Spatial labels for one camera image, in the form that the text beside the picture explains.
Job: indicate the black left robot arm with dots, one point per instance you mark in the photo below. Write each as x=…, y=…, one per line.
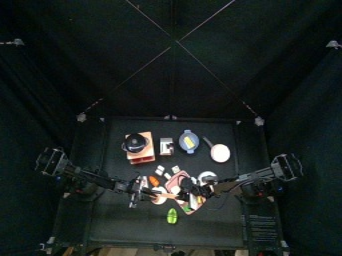
x=85, y=175

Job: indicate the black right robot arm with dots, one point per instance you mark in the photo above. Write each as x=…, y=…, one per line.
x=263, y=175

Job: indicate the white round plate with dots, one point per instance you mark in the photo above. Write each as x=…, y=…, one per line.
x=160, y=201

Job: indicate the yellow toy corn cob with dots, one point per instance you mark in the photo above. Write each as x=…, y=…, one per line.
x=201, y=200

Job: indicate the wooden cutting board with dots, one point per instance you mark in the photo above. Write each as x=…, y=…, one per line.
x=174, y=181

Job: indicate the green toy starfruit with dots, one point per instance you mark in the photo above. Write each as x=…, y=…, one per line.
x=172, y=216

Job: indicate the small white toy cube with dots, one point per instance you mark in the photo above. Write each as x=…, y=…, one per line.
x=160, y=170
x=176, y=169
x=168, y=175

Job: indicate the red wooden toy stove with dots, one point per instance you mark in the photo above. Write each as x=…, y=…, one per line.
x=145, y=157

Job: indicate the white toy knife block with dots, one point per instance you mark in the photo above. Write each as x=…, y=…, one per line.
x=166, y=146

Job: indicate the grey frame middle bracket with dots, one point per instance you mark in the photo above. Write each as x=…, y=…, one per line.
x=170, y=117

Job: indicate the grey frame corner bracket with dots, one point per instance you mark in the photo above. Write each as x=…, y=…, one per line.
x=81, y=117
x=260, y=120
x=333, y=44
x=18, y=42

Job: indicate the thin vertical frame pole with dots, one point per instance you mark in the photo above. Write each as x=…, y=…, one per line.
x=172, y=66

